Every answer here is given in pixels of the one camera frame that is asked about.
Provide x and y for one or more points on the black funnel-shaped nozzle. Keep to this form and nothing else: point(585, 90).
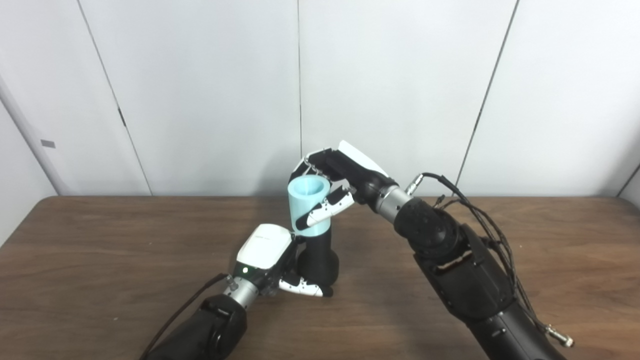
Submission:
point(317, 260)

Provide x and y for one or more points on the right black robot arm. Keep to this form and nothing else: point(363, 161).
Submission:
point(470, 280)

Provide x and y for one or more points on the small grey wall label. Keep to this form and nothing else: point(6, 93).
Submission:
point(47, 143)

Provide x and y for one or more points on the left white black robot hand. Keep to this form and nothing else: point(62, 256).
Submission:
point(265, 245)

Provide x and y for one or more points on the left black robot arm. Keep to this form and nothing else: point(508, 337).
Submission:
point(210, 325)

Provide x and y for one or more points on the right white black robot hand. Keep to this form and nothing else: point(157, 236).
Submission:
point(360, 175)

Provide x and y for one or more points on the black wall panel hinge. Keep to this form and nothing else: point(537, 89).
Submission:
point(121, 117)

